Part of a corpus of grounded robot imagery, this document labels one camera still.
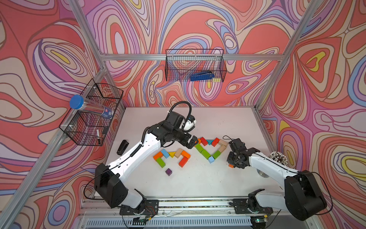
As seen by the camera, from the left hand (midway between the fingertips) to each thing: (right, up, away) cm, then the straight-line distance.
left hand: (193, 137), depth 75 cm
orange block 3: (+24, -19, +10) cm, 32 cm away
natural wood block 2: (-9, -12, +16) cm, 22 cm away
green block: (+6, -10, +20) cm, 23 cm away
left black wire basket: (-57, +7, -1) cm, 57 cm away
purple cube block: (-14, -22, +9) cm, 27 cm away
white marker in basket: (-49, +1, -3) cm, 49 cm away
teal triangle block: (+13, -5, +21) cm, 25 cm away
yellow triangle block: (-13, -13, +15) cm, 23 cm away
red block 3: (-5, -17, +13) cm, 22 cm away
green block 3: (+16, -13, +16) cm, 27 cm away
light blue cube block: (+12, -15, +13) cm, 24 cm away
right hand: (+25, -18, +12) cm, 34 cm away
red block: (+9, -5, +21) cm, 23 cm away
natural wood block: (+22, -7, +20) cm, 30 cm away
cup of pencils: (+44, -10, -3) cm, 45 cm away
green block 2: (+9, -13, +18) cm, 24 cm away
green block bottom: (-19, -18, +13) cm, 29 cm away
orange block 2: (-4, -13, +17) cm, 22 cm away
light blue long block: (-17, -12, +16) cm, 26 cm away
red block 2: (+17, -5, +21) cm, 27 cm away
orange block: (-21, -13, +15) cm, 29 cm away
